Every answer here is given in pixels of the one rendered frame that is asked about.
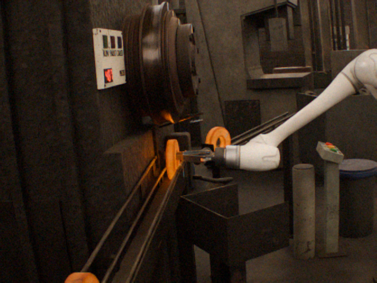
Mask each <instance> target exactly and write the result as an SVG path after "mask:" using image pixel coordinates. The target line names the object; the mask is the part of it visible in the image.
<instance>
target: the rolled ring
mask: <svg viewBox="0 0 377 283"><path fill-rule="evenodd" d="M65 283H99V281H98V279H97V277H96V276H95V275H93V274H92V273H89V272H75V273H72V274H70V275H69V277H68V278H67V279H66V281H65Z"/></svg>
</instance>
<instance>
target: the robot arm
mask: <svg viewBox="0 0 377 283"><path fill-rule="evenodd" d="M362 88H366V89H367V90H368V91H369V92H370V93H371V94H372V95H373V96H374V98H375V99H376V100H377V49H371V50H368V51H366V52H364V53H362V54H360V55H359V56H358V57H356V58H355V59H354V60H353V61H352V62H350V63H349V64H348V65H347V66H346V67H345V68H344V69H343V70H342V71H341V72H340V73H339V74H338V76H337V77H336V78H335V79H334V80H333V82H332V83H331V84H330V85H329V86H328V87H327V88H326V89H325V90H324V91H323V92H322V93H321V94H320V95H319V96H318V97H317V98H316V99H315V100H313V101H312V102H311V103H310V104H308V105H307V106H306V107H304V108H303V109H302V110H301V111H299V112H298V113H296V114H295V115H294V116H293V117H291V118H290V119H289V120H287V121H286V122H285V123H283V124H282V125H281V126H279V127H278V128H276V129H275V130H274V131H272V132H270V133H268V134H265V135H264V134H260V135H258V136H257V137H255V138H253V139H251V140H250V141H249V142H248V143H247V144H246V145H240V146H239V145H227V146H226V149H225V147H216V148H215V152H211V151H209V150H193V151H184V152H176V160H182V161H187V162H200V163H206V162H211V161H214V164H215V166H218V167H224V165H225V166H226V168H236V169H243V170H247V171H269V170H273V169H275V168H277V167H278V165H279V160H280V155H279V150H278V148H277V146H278V144H279V143H280V142H282V141H283V140H284V139H285V138H286V137H288V136H289V135H291V134H292V133H294V132H295V131H296V130H298V129H299V128H301V127H303V126H304V125H306V124H307V123H309V122H310V121H312V120H313V119H315V118H316V117H318V116H319V115H321V114H322V113H323V112H325V111H326V110H328V109H329V108H330V107H332V106H334V105H335V104H337V103H338V102H340V101H342V100H344V99H345V98H347V97H349V96H351V95H353V94H355V93H356V92H357V91H359V90H360V89H362Z"/></svg>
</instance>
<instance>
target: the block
mask: <svg viewBox="0 0 377 283"><path fill-rule="evenodd" d="M165 139H166V147H167V141H168V140H175V139H176V140H177V141H178V146H179V152H184V151H191V139H190V133H188V132H182V133H169V134H168V135H167V136H166V138H165ZM187 170H188V184H189V188H191V187H192V186H193V183H194V180H193V179H192V176H193V175H194V173H193V166H192V162H187Z"/></svg>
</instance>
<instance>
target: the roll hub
mask: <svg viewBox="0 0 377 283"><path fill-rule="evenodd" d="M192 27H193V26H192ZM189 35H192V41H190V38H189ZM176 58H177V70H178V78H179V82H180V87H181V92H182V94H183V96H184V97H185V98H189V97H197V96H198V95H196V89H199V60H198V53H197V44H196V38H195V33H193V32H192V28H191V24H186V25H179V26H178V27H177V32H176ZM191 68H194V74H192V73H191Z"/></svg>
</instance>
